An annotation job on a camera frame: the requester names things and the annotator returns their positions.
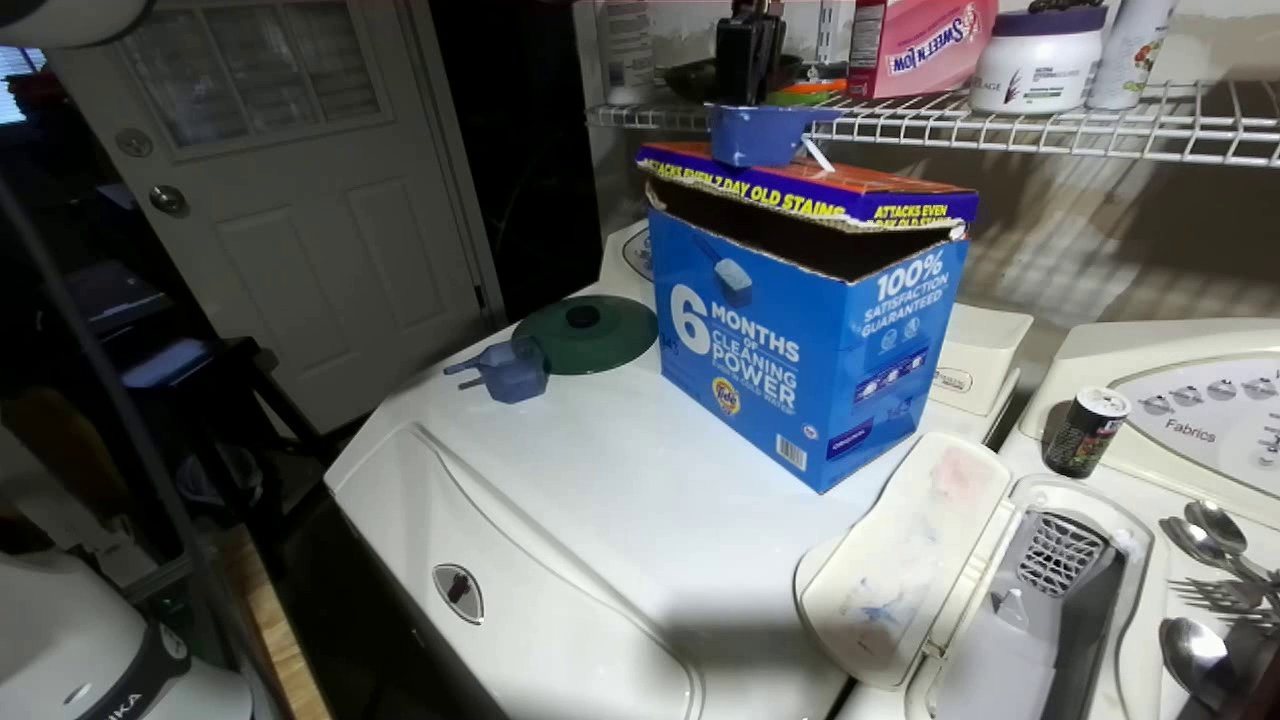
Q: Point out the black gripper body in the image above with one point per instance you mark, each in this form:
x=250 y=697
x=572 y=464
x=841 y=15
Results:
x=755 y=10

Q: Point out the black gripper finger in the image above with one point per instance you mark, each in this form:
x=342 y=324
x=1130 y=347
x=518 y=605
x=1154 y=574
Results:
x=768 y=60
x=732 y=60

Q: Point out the blue cardboard detergent box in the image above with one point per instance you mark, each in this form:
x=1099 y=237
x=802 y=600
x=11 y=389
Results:
x=802 y=347

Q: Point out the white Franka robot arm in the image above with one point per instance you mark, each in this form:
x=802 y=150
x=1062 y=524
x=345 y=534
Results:
x=67 y=654

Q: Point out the pink cardboard box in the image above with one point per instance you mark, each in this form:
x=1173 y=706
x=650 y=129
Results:
x=921 y=45

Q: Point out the white jar purple lid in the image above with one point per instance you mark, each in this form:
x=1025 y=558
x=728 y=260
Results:
x=1040 y=67

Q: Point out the green round lid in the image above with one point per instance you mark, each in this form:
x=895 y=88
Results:
x=593 y=341

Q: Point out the black frying pan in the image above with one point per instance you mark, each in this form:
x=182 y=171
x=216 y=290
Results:
x=685 y=76

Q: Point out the colourful flat packet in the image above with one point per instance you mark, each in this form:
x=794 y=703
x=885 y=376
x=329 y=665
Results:
x=812 y=94

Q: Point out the white printed bottle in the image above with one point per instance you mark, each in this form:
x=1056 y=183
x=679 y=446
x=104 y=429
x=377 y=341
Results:
x=1130 y=53

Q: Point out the white dryer machine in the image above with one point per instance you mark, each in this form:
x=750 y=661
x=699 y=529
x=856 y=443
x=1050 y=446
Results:
x=1107 y=341

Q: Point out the white panelled door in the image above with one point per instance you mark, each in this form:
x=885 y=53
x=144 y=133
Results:
x=321 y=254

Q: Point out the dark drink can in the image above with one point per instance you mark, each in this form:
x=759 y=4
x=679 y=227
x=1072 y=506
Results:
x=1082 y=434

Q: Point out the white washing machine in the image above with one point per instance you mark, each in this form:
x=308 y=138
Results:
x=572 y=585

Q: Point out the grey lint screen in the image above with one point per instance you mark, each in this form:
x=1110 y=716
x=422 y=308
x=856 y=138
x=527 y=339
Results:
x=1066 y=560

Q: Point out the black shelf rack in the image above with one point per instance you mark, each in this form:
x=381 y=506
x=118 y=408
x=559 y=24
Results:
x=262 y=402

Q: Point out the metal spoon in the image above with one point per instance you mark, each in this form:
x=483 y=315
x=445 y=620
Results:
x=1191 y=644
x=1191 y=541
x=1219 y=522

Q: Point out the metal fork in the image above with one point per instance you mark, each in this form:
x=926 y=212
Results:
x=1205 y=593

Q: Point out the wooden robot platform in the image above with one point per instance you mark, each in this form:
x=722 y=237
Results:
x=281 y=654

